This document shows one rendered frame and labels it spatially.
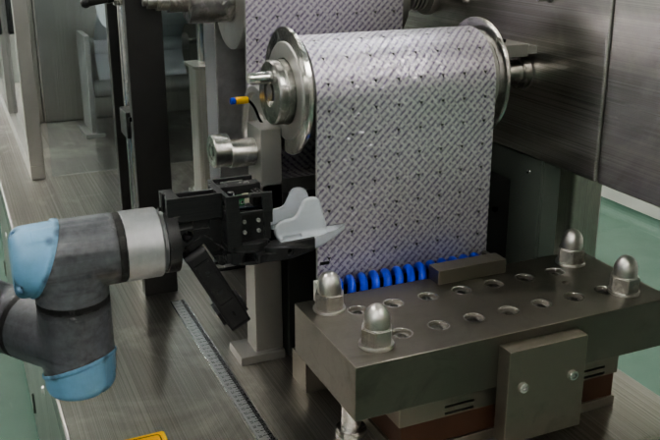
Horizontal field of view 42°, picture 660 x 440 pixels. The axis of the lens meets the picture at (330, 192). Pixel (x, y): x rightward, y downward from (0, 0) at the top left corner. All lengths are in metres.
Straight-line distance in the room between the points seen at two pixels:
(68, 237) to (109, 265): 0.05
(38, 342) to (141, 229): 0.16
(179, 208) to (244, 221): 0.07
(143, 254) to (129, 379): 0.25
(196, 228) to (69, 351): 0.18
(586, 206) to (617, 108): 0.38
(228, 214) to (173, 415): 0.25
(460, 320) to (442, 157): 0.21
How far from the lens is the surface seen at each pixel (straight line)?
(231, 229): 0.92
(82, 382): 0.95
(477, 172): 1.08
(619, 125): 1.03
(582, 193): 1.38
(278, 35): 1.01
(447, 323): 0.93
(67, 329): 0.92
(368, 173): 1.00
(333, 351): 0.89
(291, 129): 0.99
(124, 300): 1.32
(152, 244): 0.90
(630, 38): 1.01
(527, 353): 0.92
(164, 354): 1.16
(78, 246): 0.89
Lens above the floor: 1.44
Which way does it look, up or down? 18 degrees down
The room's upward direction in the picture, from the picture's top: straight up
